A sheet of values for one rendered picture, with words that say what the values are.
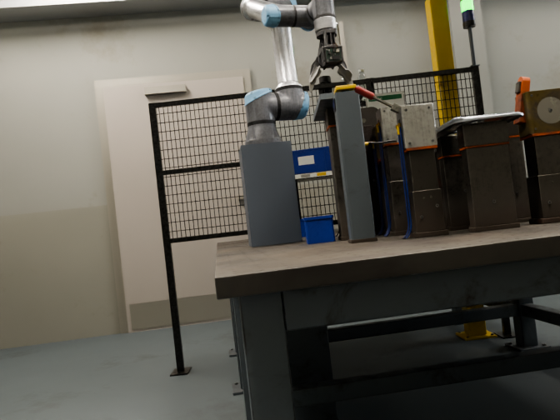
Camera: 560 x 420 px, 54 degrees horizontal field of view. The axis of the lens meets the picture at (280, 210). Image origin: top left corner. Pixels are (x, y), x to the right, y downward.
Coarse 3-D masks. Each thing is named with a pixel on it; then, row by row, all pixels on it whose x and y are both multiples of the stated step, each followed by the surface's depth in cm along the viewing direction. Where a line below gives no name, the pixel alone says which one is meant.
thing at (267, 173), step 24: (264, 144) 213; (288, 144) 214; (264, 168) 213; (288, 168) 214; (264, 192) 212; (288, 192) 213; (264, 216) 212; (288, 216) 213; (264, 240) 212; (288, 240) 213
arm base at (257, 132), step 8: (264, 120) 218; (272, 120) 220; (248, 128) 220; (256, 128) 217; (264, 128) 217; (272, 128) 219; (248, 136) 219; (256, 136) 216; (264, 136) 216; (272, 136) 217
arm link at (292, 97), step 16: (272, 0) 223; (288, 0) 225; (272, 32) 227; (288, 32) 226; (288, 48) 225; (288, 64) 224; (288, 80) 224; (288, 96) 222; (304, 96) 224; (288, 112) 222; (304, 112) 225
